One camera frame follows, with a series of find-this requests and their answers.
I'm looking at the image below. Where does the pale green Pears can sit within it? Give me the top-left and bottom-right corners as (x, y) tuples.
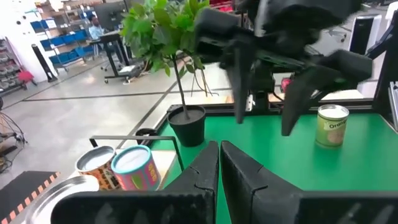
(26, 175), (101, 224)

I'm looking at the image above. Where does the red stool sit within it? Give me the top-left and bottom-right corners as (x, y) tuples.
(17, 70), (37, 87)

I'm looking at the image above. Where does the blue storage bins rack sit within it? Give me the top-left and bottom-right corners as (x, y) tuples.
(30, 18), (95, 68)

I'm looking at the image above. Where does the green table mat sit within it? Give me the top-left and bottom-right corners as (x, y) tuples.
(149, 112), (398, 224)

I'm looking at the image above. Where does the grey storage rack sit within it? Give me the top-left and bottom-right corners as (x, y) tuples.
(0, 36), (25, 96)

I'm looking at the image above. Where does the pale green Oranges can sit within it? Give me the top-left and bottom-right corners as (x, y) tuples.
(315, 104), (350, 149)

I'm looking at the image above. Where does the spotted orange Spicy Beans can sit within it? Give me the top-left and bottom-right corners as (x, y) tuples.
(75, 145), (122, 191)

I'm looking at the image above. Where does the potted green plant black pot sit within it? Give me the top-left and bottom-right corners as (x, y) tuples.
(119, 0), (214, 148)

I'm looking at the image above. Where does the black desk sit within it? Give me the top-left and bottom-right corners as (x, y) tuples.
(98, 30), (142, 85)

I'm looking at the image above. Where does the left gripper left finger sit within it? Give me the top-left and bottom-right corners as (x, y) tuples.
(51, 140), (220, 224)

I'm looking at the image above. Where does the white computer tower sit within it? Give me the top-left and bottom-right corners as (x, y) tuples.
(348, 14), (383, 57)

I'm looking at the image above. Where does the black monitor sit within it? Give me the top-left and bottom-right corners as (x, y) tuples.
(93, 1), (129, 31)

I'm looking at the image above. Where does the person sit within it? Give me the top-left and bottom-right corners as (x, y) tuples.
(88, 14), (106, 40)

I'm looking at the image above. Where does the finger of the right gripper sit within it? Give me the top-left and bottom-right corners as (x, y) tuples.
(194, 7), (259, 124)
(281, 49), (374, 137)

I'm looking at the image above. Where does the black standing post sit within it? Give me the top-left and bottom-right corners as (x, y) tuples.
(30, 43), (59, 83)

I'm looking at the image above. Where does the small blue pink Corn can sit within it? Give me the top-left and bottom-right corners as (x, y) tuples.
(110, 144), (162, 192)

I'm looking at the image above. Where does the black mat orange striped edge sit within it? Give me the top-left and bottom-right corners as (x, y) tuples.
(0, 170), (60, 224)

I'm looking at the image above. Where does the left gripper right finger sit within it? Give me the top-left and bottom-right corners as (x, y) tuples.
(220, 140), (398, 224)

